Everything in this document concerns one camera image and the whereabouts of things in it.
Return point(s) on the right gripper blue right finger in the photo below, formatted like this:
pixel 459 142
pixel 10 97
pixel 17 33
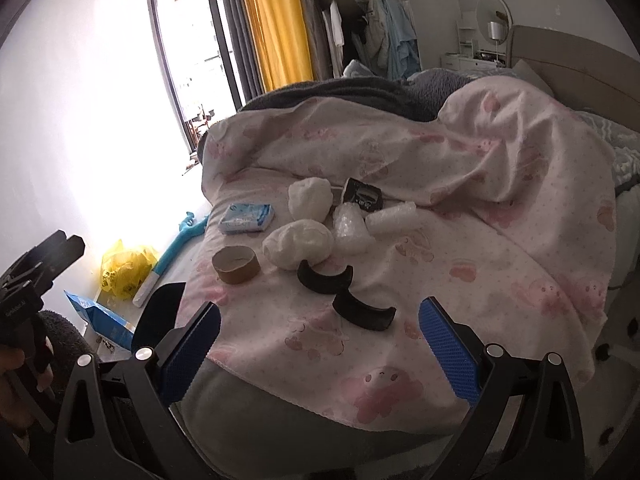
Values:
pixel 453 347

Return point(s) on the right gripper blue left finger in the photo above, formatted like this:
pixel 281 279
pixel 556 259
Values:
pixel 183 350

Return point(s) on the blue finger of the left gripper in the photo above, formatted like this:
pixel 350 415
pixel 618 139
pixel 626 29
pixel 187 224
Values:
pixel 37 254
pixel 56 261

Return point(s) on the black curved piece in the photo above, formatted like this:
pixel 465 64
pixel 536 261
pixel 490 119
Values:
pixel 354 311
pixel 324 284

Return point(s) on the brown cardboard tape roll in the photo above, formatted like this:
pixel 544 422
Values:
pixel 235 265

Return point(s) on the white paper ball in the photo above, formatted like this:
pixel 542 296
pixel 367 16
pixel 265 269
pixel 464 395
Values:
pixel 299 240
pixel 310 199

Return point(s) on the blue tissue pack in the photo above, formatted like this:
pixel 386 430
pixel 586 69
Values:
pixel 242 218

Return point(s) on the black snack wrapper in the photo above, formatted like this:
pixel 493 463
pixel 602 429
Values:
pixel 367 197

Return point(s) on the black trash bin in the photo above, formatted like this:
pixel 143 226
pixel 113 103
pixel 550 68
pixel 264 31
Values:
pixel 158 316

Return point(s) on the yellow plastic bag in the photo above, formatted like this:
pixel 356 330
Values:
pixel 124 269

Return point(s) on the blue pet food bag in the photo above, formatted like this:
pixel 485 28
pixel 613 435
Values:
pixel 103 321

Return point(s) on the white office chair base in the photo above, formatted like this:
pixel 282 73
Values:
pixel 617 361

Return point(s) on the pink patterned duvet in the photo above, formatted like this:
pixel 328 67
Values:
pixel 516 239

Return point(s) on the glass balcony door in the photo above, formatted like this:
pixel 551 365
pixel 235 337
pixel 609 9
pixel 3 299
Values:
pixel 196 52

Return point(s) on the grey curtain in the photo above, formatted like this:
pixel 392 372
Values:
pixel 244 49

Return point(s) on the dark grey fleece blanket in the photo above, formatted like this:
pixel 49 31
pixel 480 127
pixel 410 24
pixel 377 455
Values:
pixel 418 99

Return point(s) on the grey pillow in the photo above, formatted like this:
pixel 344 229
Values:
pixel 625 144

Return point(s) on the white dresser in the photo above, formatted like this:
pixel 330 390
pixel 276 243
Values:
pixel 474 52

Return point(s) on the beige bed headboard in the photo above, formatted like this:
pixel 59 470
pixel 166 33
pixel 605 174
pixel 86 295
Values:
pixel 582 73

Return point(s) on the yellow curtain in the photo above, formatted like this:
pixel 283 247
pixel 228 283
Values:
pixel 281 42

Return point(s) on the clothes rack with clothes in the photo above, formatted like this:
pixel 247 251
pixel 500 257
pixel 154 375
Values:
pixel 377 35

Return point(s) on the round white vanity mirror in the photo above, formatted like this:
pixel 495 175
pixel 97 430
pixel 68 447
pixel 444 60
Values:
pixel 494 22

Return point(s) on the teal long-handled toy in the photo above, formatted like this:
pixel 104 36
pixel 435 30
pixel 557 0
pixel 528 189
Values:
pixel 189 228

